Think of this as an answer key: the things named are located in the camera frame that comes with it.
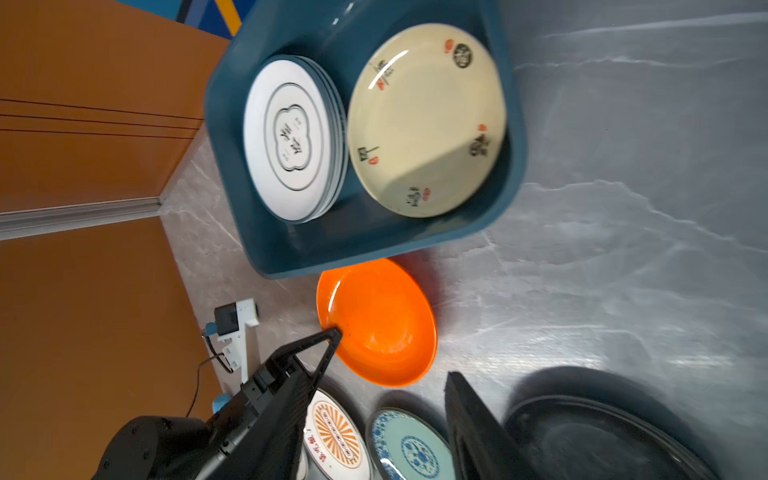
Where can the sunburst plate front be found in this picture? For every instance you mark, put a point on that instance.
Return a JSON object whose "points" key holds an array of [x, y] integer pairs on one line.
{"points": [[333, 441]]}

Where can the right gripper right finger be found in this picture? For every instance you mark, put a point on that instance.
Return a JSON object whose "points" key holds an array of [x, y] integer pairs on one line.
{"points": [[480, 447]]}

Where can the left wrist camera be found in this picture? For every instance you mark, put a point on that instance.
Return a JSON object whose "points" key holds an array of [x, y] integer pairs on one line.
{"points": [[232, 338]]}

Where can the white flower plate back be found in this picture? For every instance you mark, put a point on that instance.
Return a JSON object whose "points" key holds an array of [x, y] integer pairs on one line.
{"points": [[294, 128]]}

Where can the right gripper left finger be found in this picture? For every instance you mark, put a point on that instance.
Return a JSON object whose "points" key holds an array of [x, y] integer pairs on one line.
{"points": [[258, 434]]}

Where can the cream yellow plate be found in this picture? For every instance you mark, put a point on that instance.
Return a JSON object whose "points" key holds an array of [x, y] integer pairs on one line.
{"points": [[426, 120]]}

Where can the teal plastic bin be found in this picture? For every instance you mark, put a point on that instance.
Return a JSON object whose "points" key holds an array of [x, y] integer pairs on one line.
{"points": [[341, 36]]}

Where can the black plate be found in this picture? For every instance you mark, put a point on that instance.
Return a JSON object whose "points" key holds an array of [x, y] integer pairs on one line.
{"points": [[568, 437]]}

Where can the teal patterned plate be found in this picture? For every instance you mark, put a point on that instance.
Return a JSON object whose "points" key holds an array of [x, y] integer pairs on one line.
{"points": [[403, 446]]}

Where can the orange plate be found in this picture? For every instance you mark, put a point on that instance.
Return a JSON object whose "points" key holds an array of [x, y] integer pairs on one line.
{"points": [[389, 330]]}

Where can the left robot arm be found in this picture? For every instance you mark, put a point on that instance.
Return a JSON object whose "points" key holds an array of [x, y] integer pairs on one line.
{"points": [[154, 447]]}

